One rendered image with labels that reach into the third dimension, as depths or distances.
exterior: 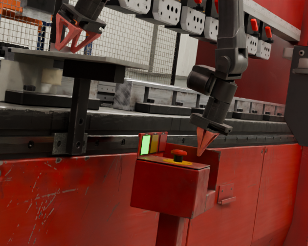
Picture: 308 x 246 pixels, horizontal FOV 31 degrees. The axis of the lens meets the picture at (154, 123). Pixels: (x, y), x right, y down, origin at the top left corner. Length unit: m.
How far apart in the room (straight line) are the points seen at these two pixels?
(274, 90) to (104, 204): 2.03
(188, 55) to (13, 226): 8.41
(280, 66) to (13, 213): 2.38
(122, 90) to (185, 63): 7.79
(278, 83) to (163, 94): 1.52
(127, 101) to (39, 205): 0.58
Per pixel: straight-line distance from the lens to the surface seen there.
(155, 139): 1.43
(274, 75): 3.35
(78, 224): 1.40
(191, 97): 2.11
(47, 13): 1.43
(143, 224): 1.68
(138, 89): 1.76
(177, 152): 1.34
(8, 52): 1.35
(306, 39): 3.33
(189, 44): 9.52
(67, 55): 1.21
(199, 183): 1.31
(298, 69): 0.93
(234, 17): 1.39
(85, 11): 1.27
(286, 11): 3.05
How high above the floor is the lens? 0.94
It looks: 3 degrees down
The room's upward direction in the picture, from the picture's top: 7 degrees clockwise
